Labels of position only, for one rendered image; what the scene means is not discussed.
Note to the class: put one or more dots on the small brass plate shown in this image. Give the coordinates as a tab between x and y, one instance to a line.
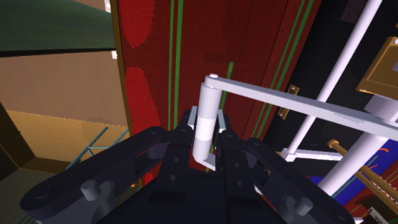
292	90

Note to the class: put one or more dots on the green canopy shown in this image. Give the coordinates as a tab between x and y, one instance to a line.
53	24

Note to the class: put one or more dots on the blue mat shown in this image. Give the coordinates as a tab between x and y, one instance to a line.
387	158

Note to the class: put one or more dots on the thin white rod with foot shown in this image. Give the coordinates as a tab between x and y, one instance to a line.
342	62

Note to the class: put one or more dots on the white arrest lever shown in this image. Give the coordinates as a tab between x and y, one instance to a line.
280	99

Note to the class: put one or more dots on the teal metal frame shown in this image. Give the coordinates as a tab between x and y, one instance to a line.
93	146

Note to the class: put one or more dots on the white balance column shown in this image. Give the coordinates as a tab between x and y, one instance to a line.
342	167

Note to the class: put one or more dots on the brass rod with knob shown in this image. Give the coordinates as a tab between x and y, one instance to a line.
373	183

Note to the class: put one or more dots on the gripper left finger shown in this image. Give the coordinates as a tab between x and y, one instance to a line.
108	161

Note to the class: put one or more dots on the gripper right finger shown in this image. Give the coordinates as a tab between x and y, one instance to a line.
280	174

